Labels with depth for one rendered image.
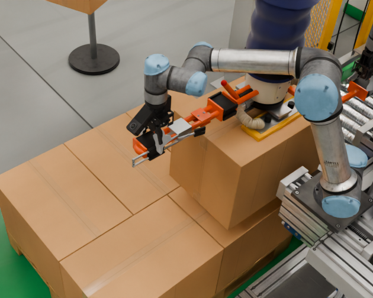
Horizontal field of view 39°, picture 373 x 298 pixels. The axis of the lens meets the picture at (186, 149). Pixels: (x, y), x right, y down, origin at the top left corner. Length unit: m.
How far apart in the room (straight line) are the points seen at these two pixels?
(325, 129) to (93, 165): 1.42
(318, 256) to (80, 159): 1.32
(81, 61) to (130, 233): 2.11
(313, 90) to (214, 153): 0.72
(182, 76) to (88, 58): 2.71
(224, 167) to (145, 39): 2.60
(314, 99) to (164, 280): 1.12
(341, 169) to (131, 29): 3.24
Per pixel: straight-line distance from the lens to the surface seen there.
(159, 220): 2.45
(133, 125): 1.71
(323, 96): 1.47
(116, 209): 2.49
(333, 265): 1.95
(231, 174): 2.05
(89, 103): 3.88
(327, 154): 1.63
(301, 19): 1.94
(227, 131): 2.11
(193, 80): 1.59
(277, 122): 2.16
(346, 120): 3.15
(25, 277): 2.98
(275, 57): 1.63
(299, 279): 2.78
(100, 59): 4.25
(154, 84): 1.63
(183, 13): 4.91
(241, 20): 3.69
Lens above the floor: 2.50
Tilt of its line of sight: 45 degrees down
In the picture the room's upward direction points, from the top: 5 degrees clockwise
